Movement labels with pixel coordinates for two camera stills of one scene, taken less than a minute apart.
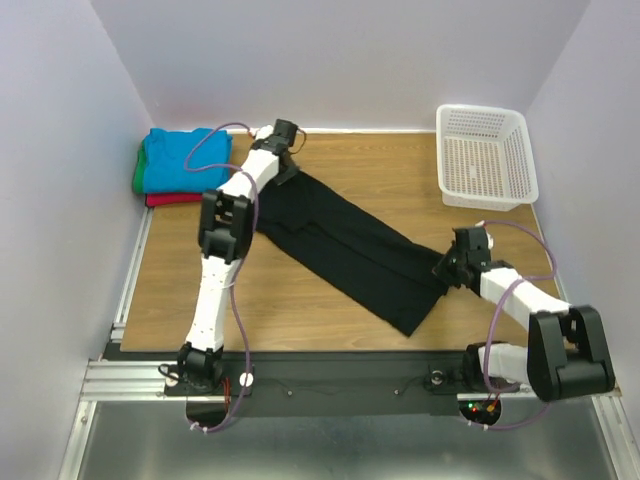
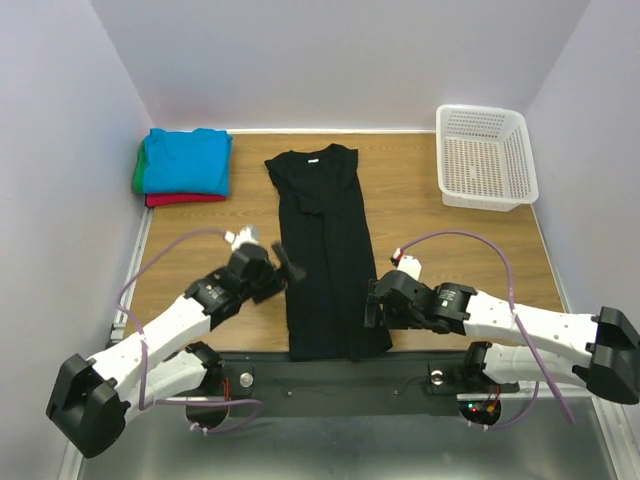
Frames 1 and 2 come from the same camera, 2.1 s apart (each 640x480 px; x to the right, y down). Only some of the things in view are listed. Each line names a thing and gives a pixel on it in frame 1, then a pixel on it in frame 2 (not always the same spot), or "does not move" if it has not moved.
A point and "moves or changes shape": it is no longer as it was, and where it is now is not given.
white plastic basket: x=484 y=157 does not move
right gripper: x=447 y=267 → x=374 y=304
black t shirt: x=375 y=268 moves or changes shape
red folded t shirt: x=158 y=199 does not move
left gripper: x=284 y=177 → x=277 y=284
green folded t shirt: x=140 y=168 does not move
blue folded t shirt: x=165 y=153 does not move
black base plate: x=344 y=383 does not move
